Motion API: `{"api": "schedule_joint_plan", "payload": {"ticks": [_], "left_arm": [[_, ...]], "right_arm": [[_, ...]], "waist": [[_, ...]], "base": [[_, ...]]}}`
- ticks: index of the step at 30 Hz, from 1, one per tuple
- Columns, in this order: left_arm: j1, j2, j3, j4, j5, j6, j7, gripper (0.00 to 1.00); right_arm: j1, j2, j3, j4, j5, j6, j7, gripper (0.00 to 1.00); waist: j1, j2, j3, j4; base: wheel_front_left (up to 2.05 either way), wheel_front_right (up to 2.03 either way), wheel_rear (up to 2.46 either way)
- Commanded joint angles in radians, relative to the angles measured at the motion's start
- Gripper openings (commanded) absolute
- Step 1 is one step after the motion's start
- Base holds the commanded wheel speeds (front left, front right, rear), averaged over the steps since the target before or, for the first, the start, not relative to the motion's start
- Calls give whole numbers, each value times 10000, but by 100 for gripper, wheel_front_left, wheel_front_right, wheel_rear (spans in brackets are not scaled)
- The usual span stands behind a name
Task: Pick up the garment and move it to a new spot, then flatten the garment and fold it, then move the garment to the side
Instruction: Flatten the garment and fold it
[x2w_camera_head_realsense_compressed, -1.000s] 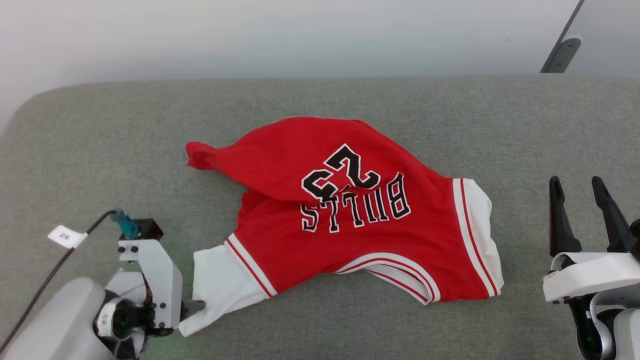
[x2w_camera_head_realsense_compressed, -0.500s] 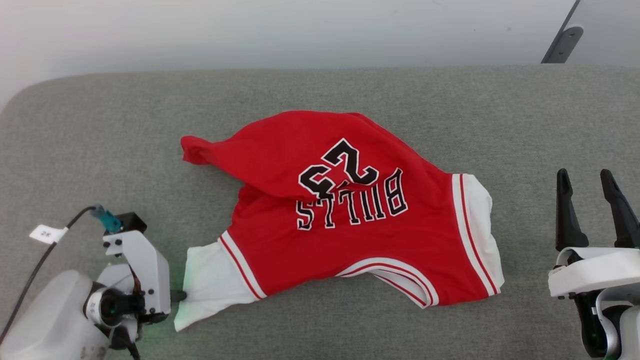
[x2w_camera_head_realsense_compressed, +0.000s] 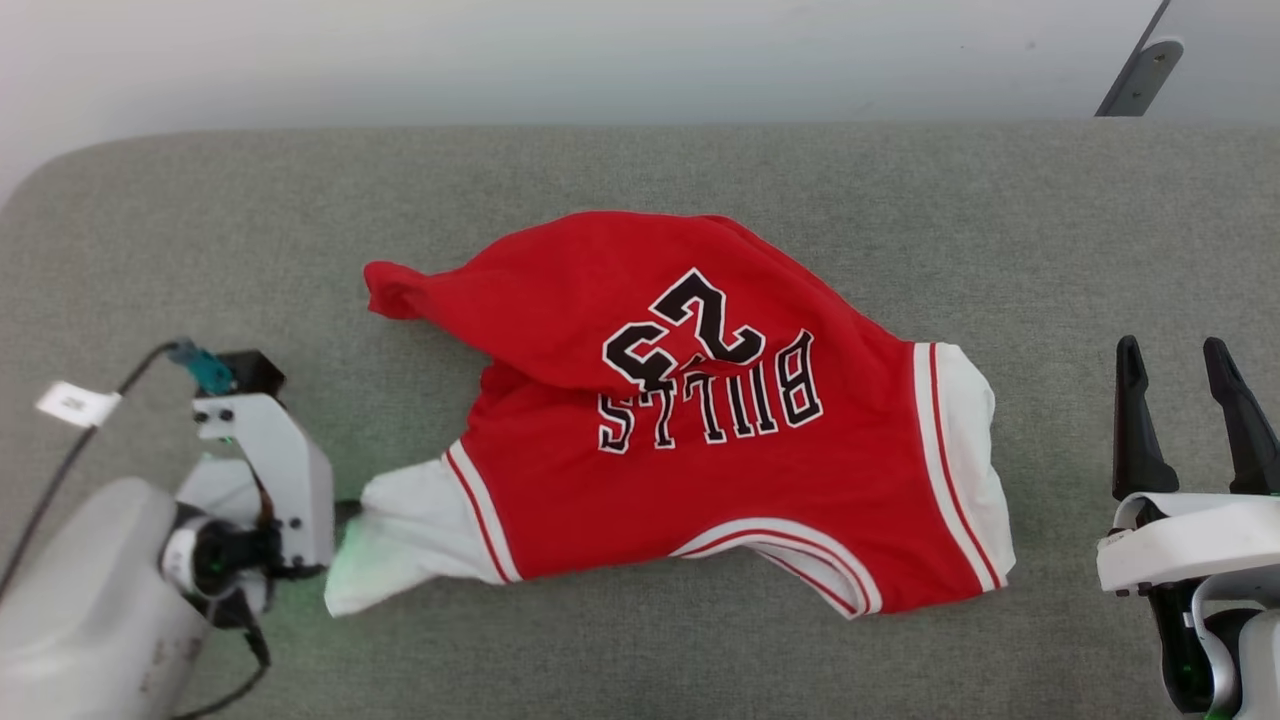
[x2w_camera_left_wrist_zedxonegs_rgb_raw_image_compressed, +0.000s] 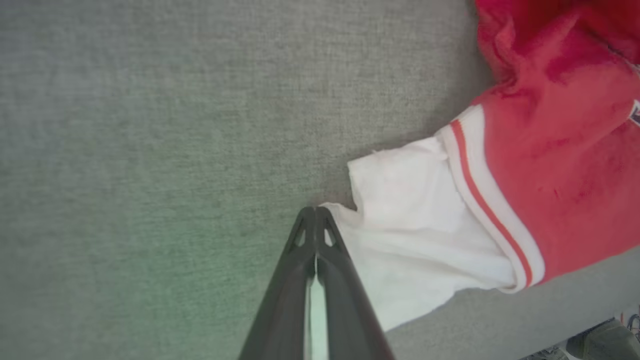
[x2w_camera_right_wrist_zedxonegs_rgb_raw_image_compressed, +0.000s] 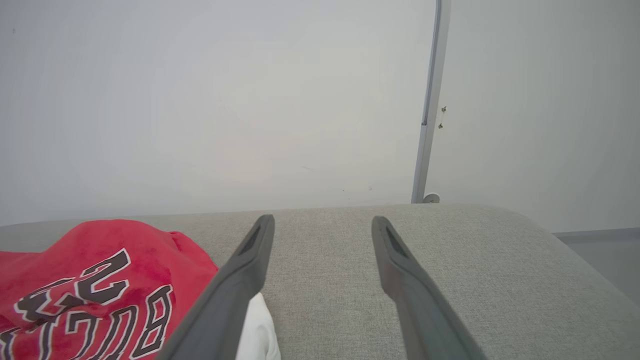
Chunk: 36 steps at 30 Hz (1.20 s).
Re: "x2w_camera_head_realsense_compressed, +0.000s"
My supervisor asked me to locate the thin black camera cable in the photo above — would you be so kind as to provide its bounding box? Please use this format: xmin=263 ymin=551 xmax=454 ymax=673
xmin=0 ymin=339 xmax=187 ymax=602

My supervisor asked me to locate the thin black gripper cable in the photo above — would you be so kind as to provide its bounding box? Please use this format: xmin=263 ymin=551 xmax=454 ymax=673
xmin=168 ymin=594 xmax=274 ymax=720

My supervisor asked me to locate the red white basketball jersey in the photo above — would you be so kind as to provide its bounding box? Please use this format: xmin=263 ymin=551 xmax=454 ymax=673
xmin=322 ymin=209 xmax=1018 ymax=622

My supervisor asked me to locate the white right camera mount plate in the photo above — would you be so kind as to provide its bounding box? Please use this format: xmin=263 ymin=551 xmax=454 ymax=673
xmin=1096 ymin=491 xmax=1280 ymax=598

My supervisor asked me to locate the light grey partition panel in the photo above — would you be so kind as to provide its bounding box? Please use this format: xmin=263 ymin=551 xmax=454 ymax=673
xmin=1128 ymin=0 xmax=1280 ymax=123

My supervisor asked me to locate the grey metal foot bracket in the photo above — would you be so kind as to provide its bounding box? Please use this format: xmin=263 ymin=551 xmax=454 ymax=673
xmin=1100 ymin=37 xmax=1186 ymax=119

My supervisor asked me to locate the white cable label tag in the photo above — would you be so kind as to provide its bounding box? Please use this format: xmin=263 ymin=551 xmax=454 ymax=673
xmin=36 ymin=380 xmax=123 ymax=430

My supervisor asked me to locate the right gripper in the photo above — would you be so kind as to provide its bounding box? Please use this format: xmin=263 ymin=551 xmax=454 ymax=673
xmin=1112 ymin=335 xmax=1280 ymax=720

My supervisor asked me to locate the teal cable connector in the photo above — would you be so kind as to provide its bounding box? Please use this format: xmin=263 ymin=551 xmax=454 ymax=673
xmin=168 ymin=339 xmax=237 ymax=397

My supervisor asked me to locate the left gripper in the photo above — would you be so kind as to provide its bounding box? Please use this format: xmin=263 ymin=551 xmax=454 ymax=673
xmin=159 ymin=454 xmax=364 ymax=630

